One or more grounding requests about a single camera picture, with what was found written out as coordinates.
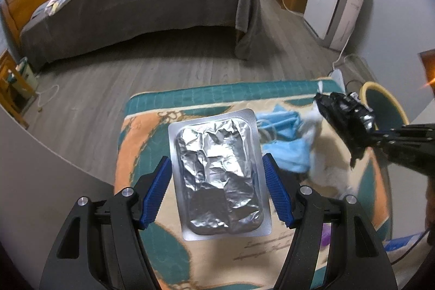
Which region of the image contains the thin white cable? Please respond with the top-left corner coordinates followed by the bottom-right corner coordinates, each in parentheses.
top-left (36, 84), bottom-right (60, 113)

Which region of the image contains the teal bin with yellow rim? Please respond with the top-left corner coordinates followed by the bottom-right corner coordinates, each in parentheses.
top-left (358, 81), bottom-right (410, 127)

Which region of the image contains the bed with grey blanket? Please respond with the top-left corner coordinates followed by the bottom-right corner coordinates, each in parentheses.
top-left (18, 0), bottom-right (269, 73)

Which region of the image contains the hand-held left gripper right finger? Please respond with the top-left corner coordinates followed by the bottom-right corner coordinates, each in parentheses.
top-left (262, 152), bottom-right (398, 290)

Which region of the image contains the white air purifier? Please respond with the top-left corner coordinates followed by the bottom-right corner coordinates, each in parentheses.
top-left (303, 0), bottom-right (368, 51)

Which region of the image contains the white tissue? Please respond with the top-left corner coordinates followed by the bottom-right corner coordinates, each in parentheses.
top-left (301, 81), bottom-right (361, 199)

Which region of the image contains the patterned teal and orange cushion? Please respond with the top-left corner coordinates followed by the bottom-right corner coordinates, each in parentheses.
top-left (114, 77), bottom-right (393, 290)

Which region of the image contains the white power cable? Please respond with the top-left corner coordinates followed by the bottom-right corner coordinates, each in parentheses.
top-left (331, 21), bottom-right (357, 73)

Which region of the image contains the small wooden table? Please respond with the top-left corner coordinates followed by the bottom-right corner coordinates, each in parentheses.
top-left (0, 50), bottom-right (38, 127)

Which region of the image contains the black shipping bag with label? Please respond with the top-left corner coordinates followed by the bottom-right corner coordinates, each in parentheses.
top-left (313, 91), bottom-right (377, 168)

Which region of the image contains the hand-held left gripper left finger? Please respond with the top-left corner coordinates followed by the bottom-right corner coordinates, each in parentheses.
top-left (39, 156), bottom-right (172, 290)

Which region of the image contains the brown wooden panel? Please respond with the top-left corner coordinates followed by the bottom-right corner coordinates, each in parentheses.
top-left (418, 50), bottom-right (435, 93)

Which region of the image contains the blue face mask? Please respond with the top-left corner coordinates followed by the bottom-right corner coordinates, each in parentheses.
top-left (262, 137), bottom-right (315, 174)
top-left (255, 103), bottom-right (303, 143)

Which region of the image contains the white power strip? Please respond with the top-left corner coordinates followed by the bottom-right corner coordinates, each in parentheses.
top-left (328, 69), bottom-right (344, 87)

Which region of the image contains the black cable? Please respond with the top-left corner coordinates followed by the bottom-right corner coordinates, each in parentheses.
top-left (391, 230), bottom-right (429, 264)

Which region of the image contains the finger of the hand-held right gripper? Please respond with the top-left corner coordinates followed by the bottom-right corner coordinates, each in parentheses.
top-left (375, 138), bottom-right (435, 177)
top-left (372, 122), bottom-right (435, 143)

